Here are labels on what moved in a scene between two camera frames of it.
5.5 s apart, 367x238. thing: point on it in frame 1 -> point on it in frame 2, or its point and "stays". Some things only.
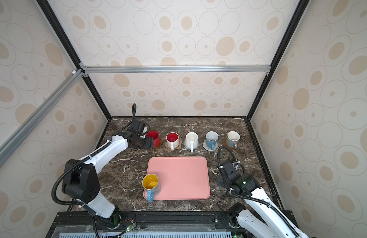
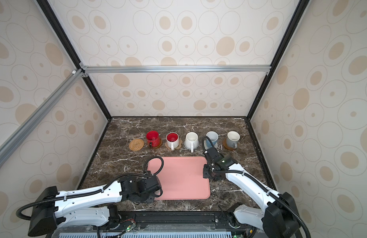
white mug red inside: [172, 140] stays
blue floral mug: [212, 138] stays
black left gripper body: [143, 143] -> [145, 198]
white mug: [191, 141] stays
